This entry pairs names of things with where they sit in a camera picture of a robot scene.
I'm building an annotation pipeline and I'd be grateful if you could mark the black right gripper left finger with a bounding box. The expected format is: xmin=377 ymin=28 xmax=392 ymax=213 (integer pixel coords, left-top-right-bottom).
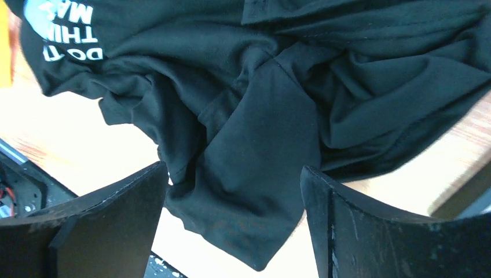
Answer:
xmin=1 ymin=162 xmax=168 ymax=278

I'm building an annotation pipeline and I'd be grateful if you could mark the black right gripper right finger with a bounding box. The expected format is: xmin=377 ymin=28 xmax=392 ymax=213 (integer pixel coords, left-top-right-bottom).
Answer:
xmin=301 ymin=166 xmax=490 ymax=278

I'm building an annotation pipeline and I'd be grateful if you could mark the black printed t-shirt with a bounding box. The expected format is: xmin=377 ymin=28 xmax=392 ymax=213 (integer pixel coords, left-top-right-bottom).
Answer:
xmin=7 ymin=1 xmax=490 ymax=271

